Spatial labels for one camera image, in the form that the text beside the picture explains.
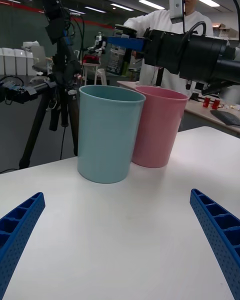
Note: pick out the red can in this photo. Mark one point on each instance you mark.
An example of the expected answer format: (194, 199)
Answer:
(206, 102)
(216, 104)

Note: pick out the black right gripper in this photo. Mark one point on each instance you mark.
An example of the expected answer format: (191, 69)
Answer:
(162, 50)

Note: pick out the black camera tripod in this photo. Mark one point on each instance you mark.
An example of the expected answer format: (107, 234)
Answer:
(65, 75)

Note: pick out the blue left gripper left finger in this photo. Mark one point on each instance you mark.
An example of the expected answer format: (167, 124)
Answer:
(17, 230)

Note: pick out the black camera on tripod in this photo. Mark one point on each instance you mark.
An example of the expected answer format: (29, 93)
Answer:
(52, 12)

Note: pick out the pink plastic bin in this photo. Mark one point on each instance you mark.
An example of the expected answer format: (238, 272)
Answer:
(157, 130)

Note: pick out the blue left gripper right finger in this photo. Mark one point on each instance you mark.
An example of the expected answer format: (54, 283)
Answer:
(220, 230)

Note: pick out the white office chair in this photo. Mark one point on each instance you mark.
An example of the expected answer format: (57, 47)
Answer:
(40, 60)

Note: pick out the small white humanoid robot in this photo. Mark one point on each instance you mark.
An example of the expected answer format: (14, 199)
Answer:
(98, 43)

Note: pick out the person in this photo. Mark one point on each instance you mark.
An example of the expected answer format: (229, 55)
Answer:
(155, 20)

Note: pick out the black and blue side device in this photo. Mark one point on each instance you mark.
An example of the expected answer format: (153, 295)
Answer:
(15, 92)

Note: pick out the pale blue plastic bin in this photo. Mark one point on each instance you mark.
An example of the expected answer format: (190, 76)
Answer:
(105, 135)

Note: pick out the white stool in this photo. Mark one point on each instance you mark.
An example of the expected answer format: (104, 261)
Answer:
(100, 73)

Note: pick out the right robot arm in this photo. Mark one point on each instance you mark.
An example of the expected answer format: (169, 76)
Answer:
(205, 55)

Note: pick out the black keyboard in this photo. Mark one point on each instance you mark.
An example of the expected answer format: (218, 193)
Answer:
(227, 117)

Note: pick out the long ceiling lamp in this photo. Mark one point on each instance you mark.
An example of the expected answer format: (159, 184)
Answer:
(122, 7)
(95, 9)
(208, 1)
(151, 4)

